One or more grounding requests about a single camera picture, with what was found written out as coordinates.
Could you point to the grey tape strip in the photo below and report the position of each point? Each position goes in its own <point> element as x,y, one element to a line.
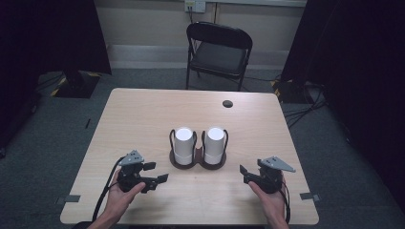
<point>309,196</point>
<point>68,199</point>

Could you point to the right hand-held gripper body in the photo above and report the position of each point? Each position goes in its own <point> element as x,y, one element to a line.
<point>270,178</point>

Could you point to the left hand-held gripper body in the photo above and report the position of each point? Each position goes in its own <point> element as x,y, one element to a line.
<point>130,178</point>

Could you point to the person's left hand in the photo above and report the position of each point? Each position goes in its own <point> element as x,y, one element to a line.
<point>122,197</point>

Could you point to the dark brown double cup holder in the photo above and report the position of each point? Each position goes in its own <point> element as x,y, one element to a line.
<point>199,160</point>

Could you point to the person's right hand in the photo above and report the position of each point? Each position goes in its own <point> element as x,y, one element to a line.
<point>270,202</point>

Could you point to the black folding chair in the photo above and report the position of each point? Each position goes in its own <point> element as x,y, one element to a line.
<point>219,54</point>

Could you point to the white wall socket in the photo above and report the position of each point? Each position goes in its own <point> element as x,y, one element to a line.
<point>195,5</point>

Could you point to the black stand base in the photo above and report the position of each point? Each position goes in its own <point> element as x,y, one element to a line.
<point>288,92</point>
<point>78,84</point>

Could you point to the dark curtain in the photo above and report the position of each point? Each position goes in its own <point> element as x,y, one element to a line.
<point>359,79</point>
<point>47,38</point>

